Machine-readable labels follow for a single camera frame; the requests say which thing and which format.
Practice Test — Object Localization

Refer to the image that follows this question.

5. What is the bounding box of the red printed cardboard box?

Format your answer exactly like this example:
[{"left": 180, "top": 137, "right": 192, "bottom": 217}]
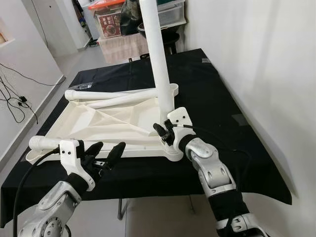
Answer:
[{"left": 96, "top": 11, "right": 122, "bottom": 38}]

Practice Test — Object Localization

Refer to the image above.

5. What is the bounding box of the black tablecloth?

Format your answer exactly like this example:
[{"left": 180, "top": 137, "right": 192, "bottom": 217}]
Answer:
[{"left": 0, "top": 48, "right": 293, "bottom": 228}]

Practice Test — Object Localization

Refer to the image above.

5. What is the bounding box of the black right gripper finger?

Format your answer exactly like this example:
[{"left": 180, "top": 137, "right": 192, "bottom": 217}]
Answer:
[{"left": 153, "top": 122, "right": 169, "bottom": 144}]

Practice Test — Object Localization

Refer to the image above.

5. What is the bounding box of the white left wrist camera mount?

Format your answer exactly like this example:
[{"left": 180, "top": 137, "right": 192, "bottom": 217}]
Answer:
[{"left": 59, "top": 140, "right": 96, "bottom": 191}]

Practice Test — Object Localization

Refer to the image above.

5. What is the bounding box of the black round stool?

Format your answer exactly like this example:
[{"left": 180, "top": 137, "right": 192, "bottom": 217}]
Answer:
[{"left": 137, "top": 22, "right": 179, "bottom": 55}]

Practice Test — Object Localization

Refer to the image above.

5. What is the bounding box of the white plastic children table top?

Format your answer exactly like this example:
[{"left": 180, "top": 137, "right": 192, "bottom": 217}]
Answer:
[{"left": 26, "top": 83, "right": 184, "bottom": 162}]

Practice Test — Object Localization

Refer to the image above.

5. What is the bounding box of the clear plastic bag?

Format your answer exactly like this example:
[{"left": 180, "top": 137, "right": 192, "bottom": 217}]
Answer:
[{"left": 74, "top": 82, "right": 95, "bottom": 91}]

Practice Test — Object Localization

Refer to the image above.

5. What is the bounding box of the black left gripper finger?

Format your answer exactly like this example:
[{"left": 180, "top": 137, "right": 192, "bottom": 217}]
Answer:
[
  {"left": 83, "top": 141, "right": 104, "bottom": 159},
  {"left": 105, "top": 142, "right": 126, "bottom": 169}
]

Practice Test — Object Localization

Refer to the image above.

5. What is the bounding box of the beige lace covered bench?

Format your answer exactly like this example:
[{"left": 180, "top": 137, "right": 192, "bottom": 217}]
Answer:
[{"left": 98, "top": 34, "right": 152, "bottom": 64}]

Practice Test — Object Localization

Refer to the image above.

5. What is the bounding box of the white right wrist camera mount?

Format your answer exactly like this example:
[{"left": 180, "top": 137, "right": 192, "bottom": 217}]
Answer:
[{"left": 165, "top": 106, "right": 196, "bottom": 149}]

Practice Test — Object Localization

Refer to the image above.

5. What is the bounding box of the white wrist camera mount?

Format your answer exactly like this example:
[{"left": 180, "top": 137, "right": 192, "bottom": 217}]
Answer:
[
  {"left": 59, "top": 140, "right": 96, "bottom": 191},
  {"left": 165, "top": 106, "right": 196, "bottom": 149}
]

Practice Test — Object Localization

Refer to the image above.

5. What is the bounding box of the black plastic bag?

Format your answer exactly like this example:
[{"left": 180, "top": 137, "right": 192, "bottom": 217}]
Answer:
[{"left": 120, "top": 0, "right": 144, "bottom": 35}]

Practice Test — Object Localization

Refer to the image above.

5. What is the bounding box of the thin black power cable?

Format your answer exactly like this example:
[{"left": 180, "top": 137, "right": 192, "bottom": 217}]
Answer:
[{"left": 0, "top": 62, "right": 62, "bottom": 124}]

